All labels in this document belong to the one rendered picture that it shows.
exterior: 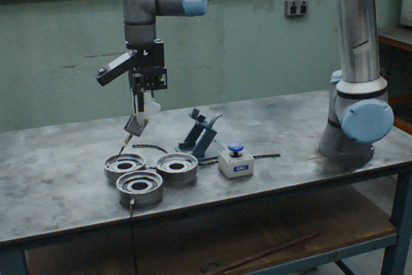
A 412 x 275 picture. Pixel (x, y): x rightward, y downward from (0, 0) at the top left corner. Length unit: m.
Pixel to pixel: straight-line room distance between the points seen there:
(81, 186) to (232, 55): 1.89
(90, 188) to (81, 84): 1.60
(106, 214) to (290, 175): 0.46
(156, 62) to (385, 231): 0.84
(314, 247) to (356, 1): 0.69
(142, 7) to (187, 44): 1.72
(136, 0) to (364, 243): 0.93
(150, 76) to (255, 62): 1.91
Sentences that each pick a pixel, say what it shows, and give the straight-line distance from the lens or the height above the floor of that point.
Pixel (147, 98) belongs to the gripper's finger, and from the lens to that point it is 1.12.
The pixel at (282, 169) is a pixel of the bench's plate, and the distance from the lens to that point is 1.20.
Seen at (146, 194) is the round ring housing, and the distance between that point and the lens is 1.03.
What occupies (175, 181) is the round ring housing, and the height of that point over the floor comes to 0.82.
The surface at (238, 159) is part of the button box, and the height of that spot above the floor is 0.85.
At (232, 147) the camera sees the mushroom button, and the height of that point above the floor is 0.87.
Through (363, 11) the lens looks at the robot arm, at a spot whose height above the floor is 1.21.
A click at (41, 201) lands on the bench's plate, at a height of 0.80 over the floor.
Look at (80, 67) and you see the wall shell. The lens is 2.68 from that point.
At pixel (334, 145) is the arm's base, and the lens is 1.27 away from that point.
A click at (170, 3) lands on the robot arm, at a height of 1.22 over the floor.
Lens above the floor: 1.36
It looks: 22 degrees down
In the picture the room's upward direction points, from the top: 1 degrees counter-clockwise
